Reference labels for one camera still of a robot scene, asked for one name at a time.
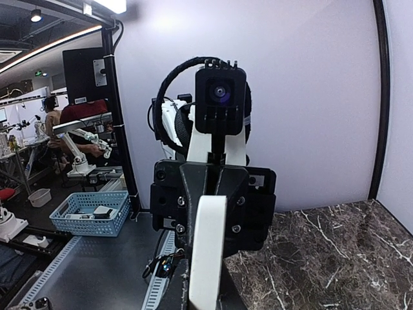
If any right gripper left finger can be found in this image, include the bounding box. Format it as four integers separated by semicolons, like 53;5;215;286
180;268;190;310

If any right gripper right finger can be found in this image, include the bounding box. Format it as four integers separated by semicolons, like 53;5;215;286
217;263;247;310

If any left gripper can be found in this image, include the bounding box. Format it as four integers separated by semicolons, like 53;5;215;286
150;160;276;255

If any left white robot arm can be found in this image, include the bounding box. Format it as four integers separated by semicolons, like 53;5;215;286
150;56;277;257

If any blue plastic basket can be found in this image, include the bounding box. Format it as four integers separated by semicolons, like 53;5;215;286
49;191;130;238

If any small white background robot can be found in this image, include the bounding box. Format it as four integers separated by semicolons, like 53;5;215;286
52;120;112;178

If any person in red shirt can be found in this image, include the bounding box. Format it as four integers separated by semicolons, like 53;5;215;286
60;99;109;167

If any white plastic tub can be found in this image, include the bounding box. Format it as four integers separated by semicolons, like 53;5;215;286
28;189;52;208

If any white slotted cable duct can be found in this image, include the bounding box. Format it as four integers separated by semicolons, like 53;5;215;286
10;226;175;309

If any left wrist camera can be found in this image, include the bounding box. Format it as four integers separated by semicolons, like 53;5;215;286
194;58;247;136

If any left black frame post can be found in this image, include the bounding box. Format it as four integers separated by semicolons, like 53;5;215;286
368;0;391;200

